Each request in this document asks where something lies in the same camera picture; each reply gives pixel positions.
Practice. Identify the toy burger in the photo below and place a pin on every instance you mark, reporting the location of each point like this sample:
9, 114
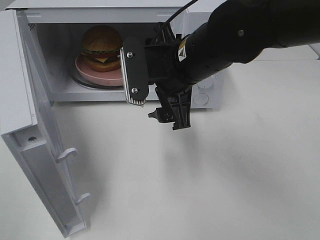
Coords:
101, 45

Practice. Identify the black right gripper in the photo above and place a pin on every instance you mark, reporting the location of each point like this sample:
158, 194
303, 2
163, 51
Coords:
173, 64

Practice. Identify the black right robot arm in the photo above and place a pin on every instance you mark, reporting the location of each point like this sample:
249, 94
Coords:
236, 32

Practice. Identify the white microwave oven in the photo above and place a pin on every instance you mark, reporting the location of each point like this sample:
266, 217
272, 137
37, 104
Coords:
69, 50

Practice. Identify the pink round plate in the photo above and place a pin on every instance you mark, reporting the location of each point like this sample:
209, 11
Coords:
112, 78

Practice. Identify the white microwave door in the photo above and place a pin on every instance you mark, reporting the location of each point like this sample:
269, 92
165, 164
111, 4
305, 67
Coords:
37, 125

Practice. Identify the round white door button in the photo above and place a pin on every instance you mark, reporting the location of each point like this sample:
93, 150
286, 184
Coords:
201, 99

